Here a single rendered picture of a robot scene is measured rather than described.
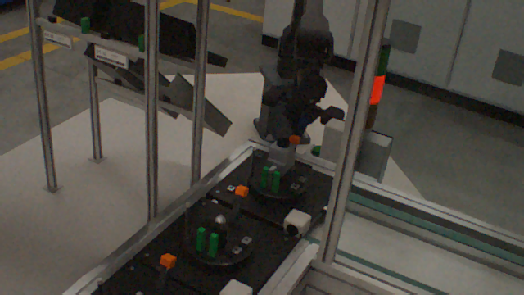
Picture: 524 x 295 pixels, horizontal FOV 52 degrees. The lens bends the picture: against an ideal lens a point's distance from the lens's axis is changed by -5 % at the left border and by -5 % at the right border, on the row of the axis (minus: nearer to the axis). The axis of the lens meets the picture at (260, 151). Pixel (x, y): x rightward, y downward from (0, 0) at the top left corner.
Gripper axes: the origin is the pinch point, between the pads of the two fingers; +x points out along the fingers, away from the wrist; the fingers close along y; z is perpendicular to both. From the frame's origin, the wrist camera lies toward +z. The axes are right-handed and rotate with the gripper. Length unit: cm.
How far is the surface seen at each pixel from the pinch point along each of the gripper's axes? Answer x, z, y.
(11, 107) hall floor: 110, 91, 232
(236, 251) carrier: 8.6, -36.3, -5.3
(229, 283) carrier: 10.0, -43.0, -8.0
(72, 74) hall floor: 111, 151, 237
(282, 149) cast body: 0.8, -10.5, -0.8
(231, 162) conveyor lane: 13.7, -4.5, 14.8
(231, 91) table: 24, 47, 46
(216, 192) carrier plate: 12.2, -18.9, 10.0
